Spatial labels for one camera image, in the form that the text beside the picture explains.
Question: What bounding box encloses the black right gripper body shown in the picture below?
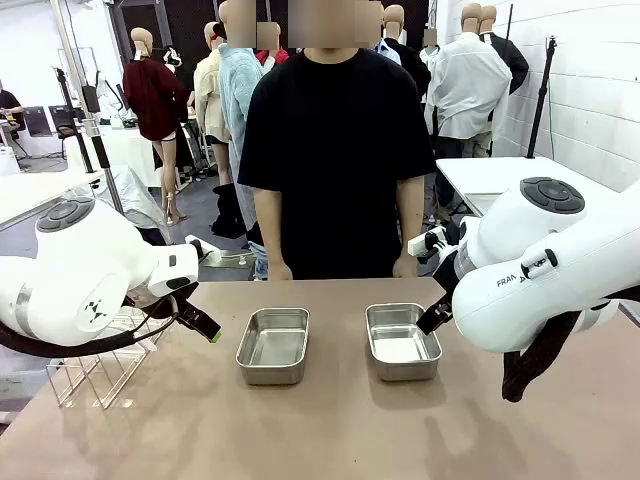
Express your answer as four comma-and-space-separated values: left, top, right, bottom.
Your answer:
430, 243, 465, 304

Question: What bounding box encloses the white cloth cover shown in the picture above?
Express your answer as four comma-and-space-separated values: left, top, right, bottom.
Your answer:
107, 164, 169, 231

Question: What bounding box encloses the mannequin in dark red shirt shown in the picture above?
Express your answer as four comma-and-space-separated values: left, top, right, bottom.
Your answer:
122, 27, 191, 226

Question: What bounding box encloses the person's black T-shirt torso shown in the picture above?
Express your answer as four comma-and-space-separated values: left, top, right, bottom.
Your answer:
237, 47, 437, 281

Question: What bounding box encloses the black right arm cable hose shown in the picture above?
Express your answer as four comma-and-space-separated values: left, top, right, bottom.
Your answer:
501, 294, 626, 404

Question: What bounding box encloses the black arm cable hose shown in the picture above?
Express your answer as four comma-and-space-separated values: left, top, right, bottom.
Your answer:
501, 294, 626, 404
0, 294, 180, 359

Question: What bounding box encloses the mannequin in beige shirt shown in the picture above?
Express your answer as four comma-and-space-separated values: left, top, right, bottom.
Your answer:
192, 22, 234, 186

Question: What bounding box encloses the person's left hand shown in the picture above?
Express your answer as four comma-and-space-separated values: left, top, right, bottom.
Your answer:
392, 253, 420, 280

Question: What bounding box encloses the mannequin in black jacket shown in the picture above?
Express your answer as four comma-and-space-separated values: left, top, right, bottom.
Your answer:
479, 4, 530, 96

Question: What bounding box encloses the black tripod pole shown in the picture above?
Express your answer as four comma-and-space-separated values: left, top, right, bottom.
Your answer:
525, 34, 559, 160

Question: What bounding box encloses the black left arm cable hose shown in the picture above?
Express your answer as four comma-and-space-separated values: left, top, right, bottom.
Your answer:
0, 294, 180, 359

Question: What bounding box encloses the person's right forearm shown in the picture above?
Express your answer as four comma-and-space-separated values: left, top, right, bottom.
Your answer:
252, 187, 286, 269

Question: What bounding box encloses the black office chair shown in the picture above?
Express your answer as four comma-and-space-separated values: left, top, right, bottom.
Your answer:
24, 104, 84, 146

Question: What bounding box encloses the black clothes pile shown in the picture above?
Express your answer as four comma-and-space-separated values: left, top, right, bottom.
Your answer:
210, 182, 251, 239

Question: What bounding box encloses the steel rectangular container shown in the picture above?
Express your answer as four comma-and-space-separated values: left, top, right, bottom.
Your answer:
234, 307, 311, 386
364, 302, 444, 384

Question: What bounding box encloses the thin black stand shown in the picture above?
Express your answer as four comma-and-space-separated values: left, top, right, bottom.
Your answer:
53, 67, 95, 174

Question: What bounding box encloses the person's right hand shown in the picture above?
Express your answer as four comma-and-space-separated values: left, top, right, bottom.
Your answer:
267, 259, 295, 282

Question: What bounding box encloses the seated person in black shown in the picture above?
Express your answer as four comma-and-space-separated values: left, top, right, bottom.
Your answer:
0, 79, 26, 146

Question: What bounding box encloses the mannequin in black coat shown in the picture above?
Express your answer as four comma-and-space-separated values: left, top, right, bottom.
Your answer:
382, 4, 432, 101

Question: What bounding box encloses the mannequin with red collar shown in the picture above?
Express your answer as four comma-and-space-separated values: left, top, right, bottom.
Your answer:
254, 22, 291, 71

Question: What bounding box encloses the person's head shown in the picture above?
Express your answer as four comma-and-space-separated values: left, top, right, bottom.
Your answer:
287, 0, 385, 51

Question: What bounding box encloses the metal mannequin base plate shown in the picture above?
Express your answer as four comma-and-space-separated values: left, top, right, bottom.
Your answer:
189, 238, 257, 270

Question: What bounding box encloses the mannequin in light blue shirt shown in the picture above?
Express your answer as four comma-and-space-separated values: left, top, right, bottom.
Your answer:
217, 0, 271, 281

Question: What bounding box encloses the person's left forearm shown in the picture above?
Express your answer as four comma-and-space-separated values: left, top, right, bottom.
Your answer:
397, 174, 426, 261

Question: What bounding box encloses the mannequin in white shirt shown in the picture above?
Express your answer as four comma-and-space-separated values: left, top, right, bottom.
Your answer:
422, 2, 514, 211

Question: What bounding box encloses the silver wire rack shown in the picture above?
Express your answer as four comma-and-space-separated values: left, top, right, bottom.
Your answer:
45, 304, 174, 410

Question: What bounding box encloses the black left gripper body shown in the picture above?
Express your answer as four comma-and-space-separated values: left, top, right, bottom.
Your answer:
148, 282, 201, 322

